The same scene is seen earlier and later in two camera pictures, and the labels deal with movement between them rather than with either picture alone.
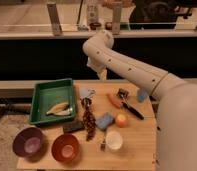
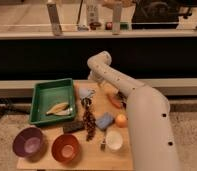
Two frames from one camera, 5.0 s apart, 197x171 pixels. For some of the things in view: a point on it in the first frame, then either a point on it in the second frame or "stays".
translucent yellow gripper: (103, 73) to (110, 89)
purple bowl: (27, 142) stays
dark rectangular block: (72, 125) stays
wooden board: (114, 129) stays
